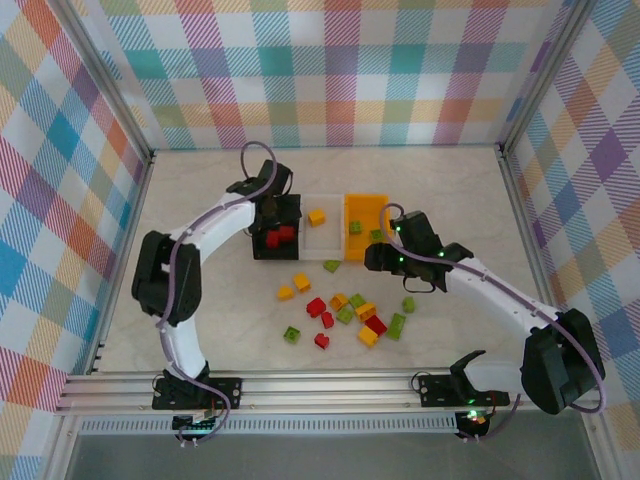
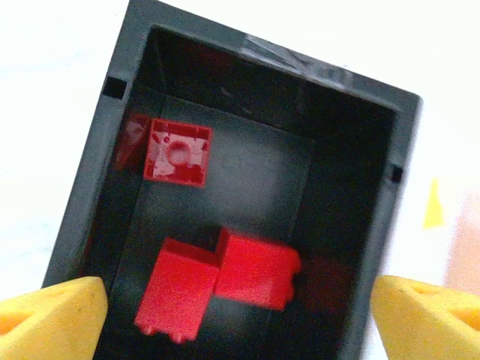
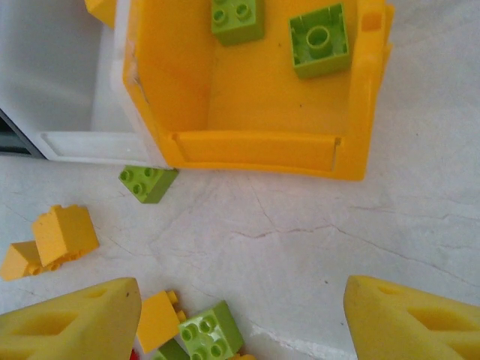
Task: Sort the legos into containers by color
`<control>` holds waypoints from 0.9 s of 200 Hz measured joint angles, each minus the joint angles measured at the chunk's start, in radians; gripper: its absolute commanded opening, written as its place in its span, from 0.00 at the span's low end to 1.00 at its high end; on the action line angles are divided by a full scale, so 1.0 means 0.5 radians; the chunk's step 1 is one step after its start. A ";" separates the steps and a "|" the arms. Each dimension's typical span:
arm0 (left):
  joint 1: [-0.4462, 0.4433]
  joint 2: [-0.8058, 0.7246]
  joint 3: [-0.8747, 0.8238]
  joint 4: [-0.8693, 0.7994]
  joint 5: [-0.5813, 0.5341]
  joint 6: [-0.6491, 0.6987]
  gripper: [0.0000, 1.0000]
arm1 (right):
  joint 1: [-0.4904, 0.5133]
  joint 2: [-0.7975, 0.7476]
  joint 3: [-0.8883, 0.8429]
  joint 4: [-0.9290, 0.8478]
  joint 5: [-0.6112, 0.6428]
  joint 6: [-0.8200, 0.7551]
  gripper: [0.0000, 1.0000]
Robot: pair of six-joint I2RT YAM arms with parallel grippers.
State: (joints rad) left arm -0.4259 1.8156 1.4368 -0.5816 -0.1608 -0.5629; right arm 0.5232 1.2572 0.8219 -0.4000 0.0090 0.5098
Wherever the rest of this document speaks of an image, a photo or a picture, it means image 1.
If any black plastic bin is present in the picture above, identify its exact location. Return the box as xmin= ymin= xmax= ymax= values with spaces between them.
xmin=252 ymin=193 xmax=302 ymax=261

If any yellow plastic bin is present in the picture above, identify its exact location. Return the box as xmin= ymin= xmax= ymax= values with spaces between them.
xmin=343 ymin=192 xmax=391 ymax=263

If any white plastic bin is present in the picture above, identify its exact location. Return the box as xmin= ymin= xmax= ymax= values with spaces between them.
xmin=298 ymin=193 xmax=347 ymax=261

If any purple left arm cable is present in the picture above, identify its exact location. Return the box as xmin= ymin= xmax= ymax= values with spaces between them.
xmin=158 ymin=141 xmax=281 ymax=446

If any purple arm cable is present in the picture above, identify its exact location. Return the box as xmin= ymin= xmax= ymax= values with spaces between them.
xmin=158 ymin=141 xmax=281 ymax=446
xmin=378 ymin=202 xmax=609 ymax=444

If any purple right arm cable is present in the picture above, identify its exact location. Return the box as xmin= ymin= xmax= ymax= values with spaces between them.
xmin=378 ymin=202 xmax=609 ymax=444

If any aluminium side rail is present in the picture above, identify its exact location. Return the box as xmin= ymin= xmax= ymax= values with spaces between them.
xmin=497 ymin=147 xmax=564 ymax=321
xmin=84 ymin=149 xmax=157 ymax=376

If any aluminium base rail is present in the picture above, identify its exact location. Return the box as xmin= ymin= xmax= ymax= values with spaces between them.
xmin=54 ymin=370 xmax=601 ymax=417

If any aluminium corner post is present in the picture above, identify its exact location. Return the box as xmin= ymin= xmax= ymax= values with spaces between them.
xmin=497 ymin=0 xmax=601 ymax=156
xmin=52 ymin=0 xmax=157 ymax=164

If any slotted cable duct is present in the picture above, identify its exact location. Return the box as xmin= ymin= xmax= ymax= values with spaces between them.
xmin=78 ymin=418 xmax=460 ymax=435

